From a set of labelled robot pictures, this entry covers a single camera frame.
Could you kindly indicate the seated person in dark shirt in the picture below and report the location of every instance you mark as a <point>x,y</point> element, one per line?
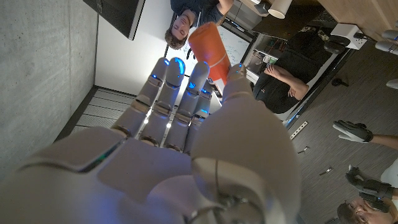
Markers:
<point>182,26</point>

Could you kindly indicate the black power adapter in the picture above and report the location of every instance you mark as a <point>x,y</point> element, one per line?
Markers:
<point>337,43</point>

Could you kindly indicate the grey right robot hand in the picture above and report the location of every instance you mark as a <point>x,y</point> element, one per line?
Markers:
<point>155,174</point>

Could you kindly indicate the standing person in black clothes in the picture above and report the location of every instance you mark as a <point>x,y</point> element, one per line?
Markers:
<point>298,56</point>

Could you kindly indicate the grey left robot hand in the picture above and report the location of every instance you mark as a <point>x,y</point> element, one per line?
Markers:
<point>388,46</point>

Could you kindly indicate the orange and white glue stick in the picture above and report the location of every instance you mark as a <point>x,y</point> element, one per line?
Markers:
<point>208,46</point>

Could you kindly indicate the white paper cup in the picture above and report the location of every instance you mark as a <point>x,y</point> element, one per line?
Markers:
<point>280,8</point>

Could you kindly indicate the black computer monitor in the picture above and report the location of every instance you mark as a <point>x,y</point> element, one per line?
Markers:
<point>118,15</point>

